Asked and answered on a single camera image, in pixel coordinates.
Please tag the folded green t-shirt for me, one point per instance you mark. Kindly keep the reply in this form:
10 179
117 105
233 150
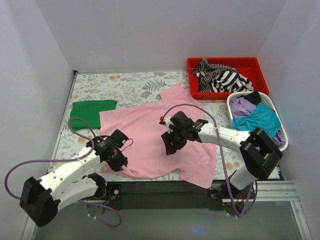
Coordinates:
89 110

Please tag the red plastic bin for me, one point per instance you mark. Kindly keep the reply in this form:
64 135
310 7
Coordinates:
247 66

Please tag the aluminium frame rail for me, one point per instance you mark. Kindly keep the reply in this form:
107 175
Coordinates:
277 215

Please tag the teal t-shirt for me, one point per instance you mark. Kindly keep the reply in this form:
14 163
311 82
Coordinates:
262 117

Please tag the white laundry basket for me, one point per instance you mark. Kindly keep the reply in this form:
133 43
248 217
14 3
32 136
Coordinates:
280 139

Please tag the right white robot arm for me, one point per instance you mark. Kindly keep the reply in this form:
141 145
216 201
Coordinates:
259 153

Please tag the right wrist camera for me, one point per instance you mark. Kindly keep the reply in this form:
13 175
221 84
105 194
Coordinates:
165 121

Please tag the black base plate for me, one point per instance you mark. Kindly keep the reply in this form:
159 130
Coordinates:
156 195

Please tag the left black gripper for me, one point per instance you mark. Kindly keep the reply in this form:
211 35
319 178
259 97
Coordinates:
119 161

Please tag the lavender t-shirt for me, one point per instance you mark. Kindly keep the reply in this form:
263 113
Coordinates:
241 107

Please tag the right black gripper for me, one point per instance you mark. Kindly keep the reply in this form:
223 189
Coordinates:
172 139

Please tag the pink t-shirt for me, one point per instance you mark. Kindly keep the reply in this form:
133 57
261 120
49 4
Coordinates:
147 158

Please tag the black white striped shirt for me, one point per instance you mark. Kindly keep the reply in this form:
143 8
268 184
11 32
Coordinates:
219 78

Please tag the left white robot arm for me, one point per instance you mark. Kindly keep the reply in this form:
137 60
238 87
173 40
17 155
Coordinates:
44 197

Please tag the black garment in basket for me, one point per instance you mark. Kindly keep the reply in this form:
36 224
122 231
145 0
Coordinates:
254 97

